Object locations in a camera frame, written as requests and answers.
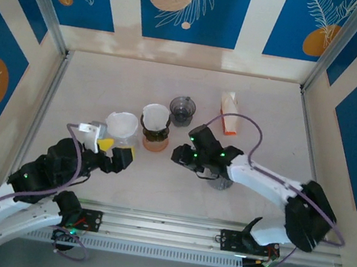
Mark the orange plastic dripper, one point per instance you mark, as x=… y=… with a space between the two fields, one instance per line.
x=155 y=146

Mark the olive green plastic dripper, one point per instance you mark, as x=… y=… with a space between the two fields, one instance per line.
x=154 y=134

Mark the light grey plastic dripper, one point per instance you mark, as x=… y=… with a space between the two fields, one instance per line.
x=221 y=184

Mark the dark grey plastic dripper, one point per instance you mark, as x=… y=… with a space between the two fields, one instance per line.
x=182 y=108

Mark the white orange coffee filter pack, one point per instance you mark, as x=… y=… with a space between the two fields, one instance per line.
x=229 y=114

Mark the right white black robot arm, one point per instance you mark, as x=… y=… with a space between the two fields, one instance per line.
x=259 y=181

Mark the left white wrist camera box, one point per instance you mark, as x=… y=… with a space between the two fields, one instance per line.
x=94 y=136

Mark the left black mount plate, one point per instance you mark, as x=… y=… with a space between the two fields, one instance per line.
x=93 y=220

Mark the black mount plate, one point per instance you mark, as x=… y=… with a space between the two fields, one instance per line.
x=229 y=241
x=93 y=220

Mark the aluminium side rail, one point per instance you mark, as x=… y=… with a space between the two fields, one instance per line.
x=308 y=121
x=46 y=101

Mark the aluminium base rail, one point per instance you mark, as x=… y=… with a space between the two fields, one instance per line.
x=163 y=227

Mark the right black mount plate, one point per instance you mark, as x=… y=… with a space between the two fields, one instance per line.
x=229 y=241

